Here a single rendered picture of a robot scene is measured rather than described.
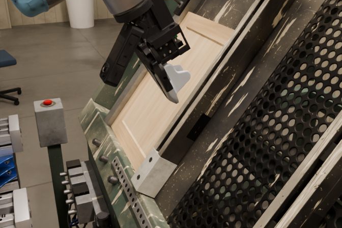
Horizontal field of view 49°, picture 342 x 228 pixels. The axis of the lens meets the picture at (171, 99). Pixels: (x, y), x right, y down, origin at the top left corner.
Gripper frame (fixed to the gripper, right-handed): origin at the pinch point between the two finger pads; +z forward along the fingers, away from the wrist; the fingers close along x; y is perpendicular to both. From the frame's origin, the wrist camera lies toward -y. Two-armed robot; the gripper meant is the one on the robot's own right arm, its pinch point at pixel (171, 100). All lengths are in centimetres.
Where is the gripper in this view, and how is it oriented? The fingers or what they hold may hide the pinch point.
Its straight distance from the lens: 73.3
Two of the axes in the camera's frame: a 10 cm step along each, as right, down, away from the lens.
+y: 8.2, -5.6, 1.4
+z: 4.2, 7.4, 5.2
